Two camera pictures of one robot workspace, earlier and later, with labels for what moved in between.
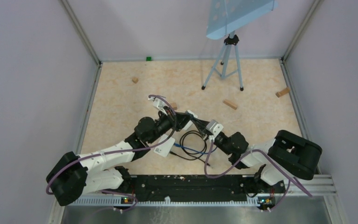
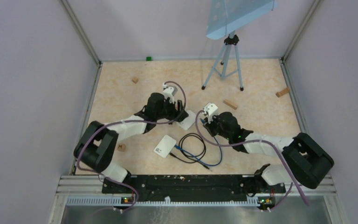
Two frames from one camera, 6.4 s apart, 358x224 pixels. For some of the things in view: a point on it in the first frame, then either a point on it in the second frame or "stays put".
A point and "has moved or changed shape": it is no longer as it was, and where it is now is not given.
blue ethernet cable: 192,150 has moved or changed shape
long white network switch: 190,122 stays put
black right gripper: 201,125 to 209,125
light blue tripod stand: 224,17 stays put
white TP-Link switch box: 165,148 stays put
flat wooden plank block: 230,103 stays put
